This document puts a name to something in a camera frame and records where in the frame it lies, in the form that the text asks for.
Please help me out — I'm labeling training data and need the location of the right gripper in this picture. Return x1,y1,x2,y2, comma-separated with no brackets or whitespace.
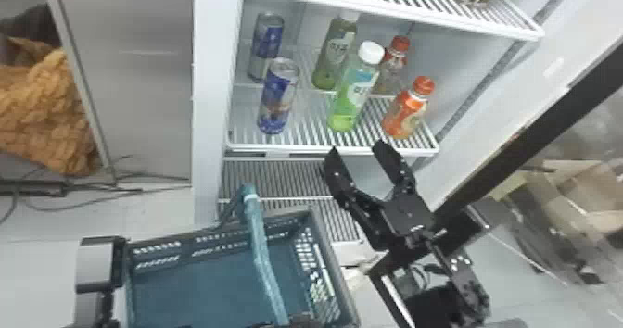
320,139,438,252

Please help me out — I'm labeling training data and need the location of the orange bottle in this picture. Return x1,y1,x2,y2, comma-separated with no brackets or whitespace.
381,75,437,141

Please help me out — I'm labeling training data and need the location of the light green bottle white cap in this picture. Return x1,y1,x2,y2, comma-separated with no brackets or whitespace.
326,40,386,133

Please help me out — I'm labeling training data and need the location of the clear bottle red cap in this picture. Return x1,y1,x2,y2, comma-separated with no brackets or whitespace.
371,34,412,97

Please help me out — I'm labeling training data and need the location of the blue can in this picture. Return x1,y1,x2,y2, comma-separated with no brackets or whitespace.
248,11,286,82
256,57,301,136

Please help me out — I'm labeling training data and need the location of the dark green bottle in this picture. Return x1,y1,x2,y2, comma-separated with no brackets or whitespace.
311,9,361,92

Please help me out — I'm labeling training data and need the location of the fridge door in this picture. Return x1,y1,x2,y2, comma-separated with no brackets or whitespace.
367,0,623,328

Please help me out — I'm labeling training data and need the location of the white fridge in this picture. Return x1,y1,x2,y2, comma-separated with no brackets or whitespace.
191,0,583,269

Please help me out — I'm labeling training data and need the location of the blue basket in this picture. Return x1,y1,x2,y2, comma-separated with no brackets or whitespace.
123,183,362,328

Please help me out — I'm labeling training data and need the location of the cardboard box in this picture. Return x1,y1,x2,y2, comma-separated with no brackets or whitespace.
523,158,623,238

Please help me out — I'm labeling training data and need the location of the orange knitted cloth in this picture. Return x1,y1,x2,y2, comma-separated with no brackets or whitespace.
0,35,102,176

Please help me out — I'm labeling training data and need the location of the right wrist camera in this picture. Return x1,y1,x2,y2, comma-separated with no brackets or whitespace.
403,281,458,328

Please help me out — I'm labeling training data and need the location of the black cable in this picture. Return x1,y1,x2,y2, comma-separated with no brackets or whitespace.
0,154,192,225

